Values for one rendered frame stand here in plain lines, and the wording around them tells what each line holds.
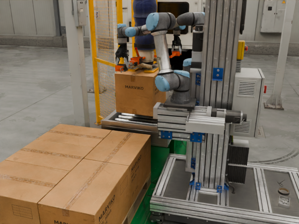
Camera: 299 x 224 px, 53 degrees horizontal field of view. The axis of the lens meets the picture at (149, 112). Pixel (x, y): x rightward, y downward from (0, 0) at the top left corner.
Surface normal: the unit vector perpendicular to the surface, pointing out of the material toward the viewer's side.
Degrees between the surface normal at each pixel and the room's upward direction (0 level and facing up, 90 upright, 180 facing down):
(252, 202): 0
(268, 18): 90
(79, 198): 0
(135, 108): 90
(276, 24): 90
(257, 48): 90
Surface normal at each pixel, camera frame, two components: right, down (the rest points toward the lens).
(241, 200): 0.00, -0.94
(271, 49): -0.25, 0.33
